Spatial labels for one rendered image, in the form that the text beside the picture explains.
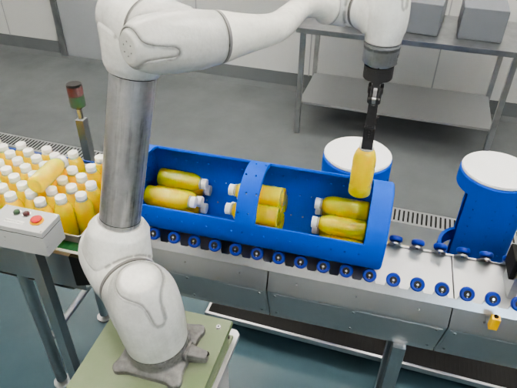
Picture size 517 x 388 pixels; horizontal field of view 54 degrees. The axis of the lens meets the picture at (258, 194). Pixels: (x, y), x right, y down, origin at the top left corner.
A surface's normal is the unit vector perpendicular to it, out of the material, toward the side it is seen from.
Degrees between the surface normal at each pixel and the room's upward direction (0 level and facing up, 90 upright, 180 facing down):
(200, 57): 101
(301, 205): 61
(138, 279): 8
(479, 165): 0
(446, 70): 90
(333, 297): 71
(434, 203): 0
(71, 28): 90
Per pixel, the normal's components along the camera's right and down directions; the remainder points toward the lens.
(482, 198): -0.62, 0.46
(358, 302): -0.24, 0.27
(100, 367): -0.06, -0.77
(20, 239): -0.26, 0.57
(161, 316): 0.60, 0.24
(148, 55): 0.26, 0.61
